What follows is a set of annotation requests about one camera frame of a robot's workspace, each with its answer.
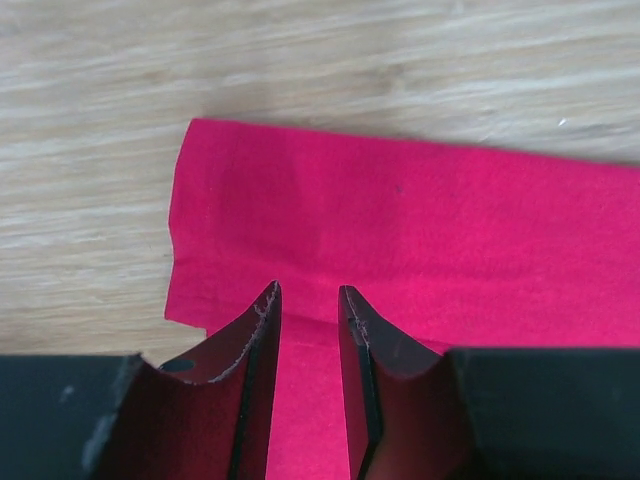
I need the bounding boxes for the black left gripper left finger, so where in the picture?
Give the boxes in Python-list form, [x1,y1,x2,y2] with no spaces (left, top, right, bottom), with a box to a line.
[1,283,282,479]

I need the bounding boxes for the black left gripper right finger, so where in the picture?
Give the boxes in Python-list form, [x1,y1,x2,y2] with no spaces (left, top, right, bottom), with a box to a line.
[338,286,639,479]

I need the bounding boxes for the red t shirt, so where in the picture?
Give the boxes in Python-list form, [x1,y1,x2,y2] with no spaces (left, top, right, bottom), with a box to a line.
[165,119,639,479]

